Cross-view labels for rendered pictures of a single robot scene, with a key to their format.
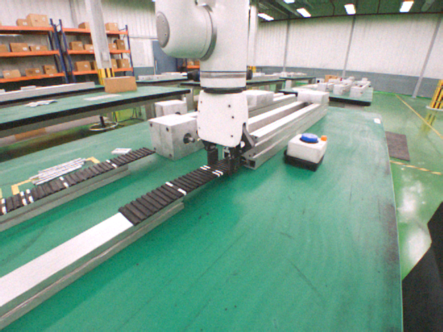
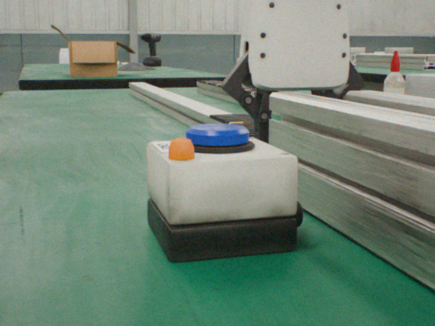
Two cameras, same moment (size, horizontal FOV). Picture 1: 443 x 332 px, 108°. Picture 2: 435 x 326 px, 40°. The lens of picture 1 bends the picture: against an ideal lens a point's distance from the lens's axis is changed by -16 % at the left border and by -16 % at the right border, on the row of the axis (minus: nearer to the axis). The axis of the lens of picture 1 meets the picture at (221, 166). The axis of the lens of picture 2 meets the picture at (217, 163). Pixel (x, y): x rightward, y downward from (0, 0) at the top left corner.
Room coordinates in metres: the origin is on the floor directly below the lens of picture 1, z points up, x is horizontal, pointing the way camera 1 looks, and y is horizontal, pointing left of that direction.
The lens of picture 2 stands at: (0.66, -0.52, 0.90)
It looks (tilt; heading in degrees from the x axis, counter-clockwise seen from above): 11 degrees down; 126
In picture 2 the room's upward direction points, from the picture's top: straight up
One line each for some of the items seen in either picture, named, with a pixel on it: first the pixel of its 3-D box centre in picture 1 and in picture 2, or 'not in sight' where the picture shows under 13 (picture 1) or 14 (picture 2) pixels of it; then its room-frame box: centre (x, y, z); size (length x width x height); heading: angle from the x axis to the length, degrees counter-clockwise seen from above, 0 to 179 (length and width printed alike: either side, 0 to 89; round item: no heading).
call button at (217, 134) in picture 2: (308, 139); (217, 141); (0.44, -0.22, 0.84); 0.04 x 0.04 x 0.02
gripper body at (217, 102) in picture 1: (223, 113); (296, 30); (0.38, 0.00, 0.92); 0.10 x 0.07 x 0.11; 52
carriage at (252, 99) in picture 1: (254, 99); not in sight; (0.86, -0.14, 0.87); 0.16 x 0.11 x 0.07; 142
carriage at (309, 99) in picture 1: (313, 99); not in sight; (0.94, -0.45, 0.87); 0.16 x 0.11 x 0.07; 142
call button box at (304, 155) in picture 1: (303, 149); (230, 190); (0.45, -0.21, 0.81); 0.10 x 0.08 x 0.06; 52
